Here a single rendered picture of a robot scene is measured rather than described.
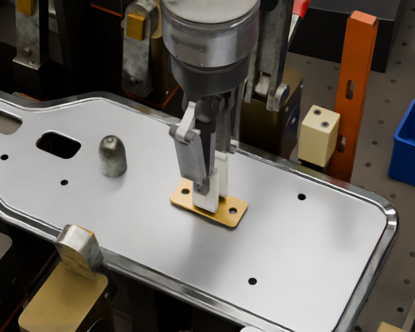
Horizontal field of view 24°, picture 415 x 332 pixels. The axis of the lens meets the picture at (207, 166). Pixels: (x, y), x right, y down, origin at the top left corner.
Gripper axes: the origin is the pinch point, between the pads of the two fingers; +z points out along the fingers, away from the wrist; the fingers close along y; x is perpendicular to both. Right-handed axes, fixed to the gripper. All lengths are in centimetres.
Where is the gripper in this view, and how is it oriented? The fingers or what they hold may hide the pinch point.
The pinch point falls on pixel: (210, 179)
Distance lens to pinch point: 105.4
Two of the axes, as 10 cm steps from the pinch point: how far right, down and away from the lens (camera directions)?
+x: 8.9, 3.5, -3.0
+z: 0.0, 6.5, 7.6
